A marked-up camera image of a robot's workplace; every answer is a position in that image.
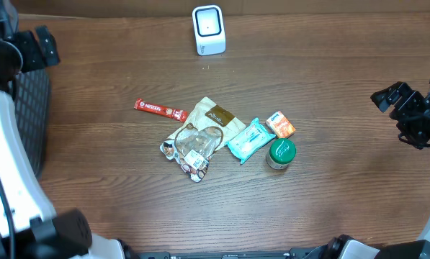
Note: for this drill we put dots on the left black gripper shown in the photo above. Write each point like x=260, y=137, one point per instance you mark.
x=32, y=47

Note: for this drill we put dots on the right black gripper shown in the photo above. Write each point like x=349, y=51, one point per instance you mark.
x=405, y=104

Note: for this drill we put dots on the orange tissue pack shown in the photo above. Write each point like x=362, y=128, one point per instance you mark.
x=280, y=125

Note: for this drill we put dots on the green lid jar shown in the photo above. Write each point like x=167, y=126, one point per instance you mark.
x=281, y=153

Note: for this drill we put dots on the green wet wipes pack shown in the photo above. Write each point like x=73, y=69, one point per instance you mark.
x=251, y=139

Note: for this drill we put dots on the red Nescafe stick sachet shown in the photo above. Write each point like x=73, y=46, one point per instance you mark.
x=176, y=114

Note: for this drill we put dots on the brown cookie bag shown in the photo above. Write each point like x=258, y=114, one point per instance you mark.
x=208, y=128

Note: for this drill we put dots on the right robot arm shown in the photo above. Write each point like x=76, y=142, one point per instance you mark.
x=345, y=246

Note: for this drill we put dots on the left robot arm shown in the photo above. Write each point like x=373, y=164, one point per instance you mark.
x=29, y=224

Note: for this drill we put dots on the white barcode scanner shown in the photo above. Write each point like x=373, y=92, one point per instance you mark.
x=209, y=31

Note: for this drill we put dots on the grey plastic mesh basket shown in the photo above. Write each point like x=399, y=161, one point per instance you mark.
x=31, y=92

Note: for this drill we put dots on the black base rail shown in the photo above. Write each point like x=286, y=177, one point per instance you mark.
x=294, y=253

